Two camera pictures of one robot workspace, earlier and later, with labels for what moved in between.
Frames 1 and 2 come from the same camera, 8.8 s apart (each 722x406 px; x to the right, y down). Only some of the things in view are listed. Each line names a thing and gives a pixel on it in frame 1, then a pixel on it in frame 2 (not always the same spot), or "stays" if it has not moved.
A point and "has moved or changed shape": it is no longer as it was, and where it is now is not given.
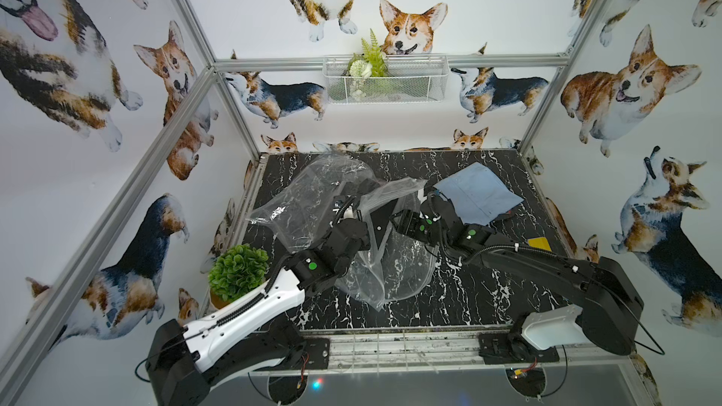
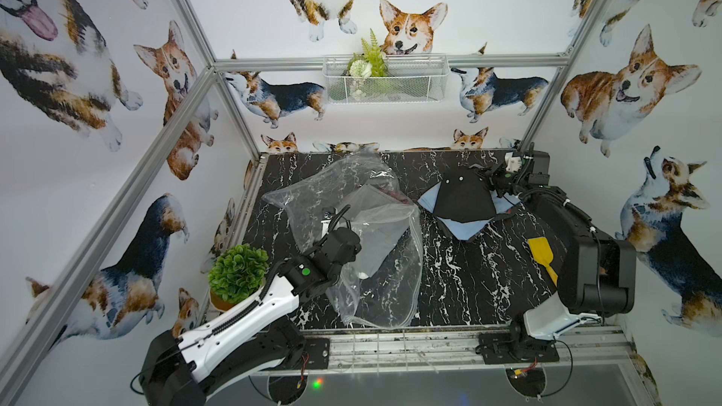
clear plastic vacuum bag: [327, 191] has moved or changed shape
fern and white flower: [361, 67] stays
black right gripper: [409, 219] → [495, 174]
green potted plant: [234, 273] stays
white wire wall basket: [386, 78] stays
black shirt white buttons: [380, 218] → [464, 195]
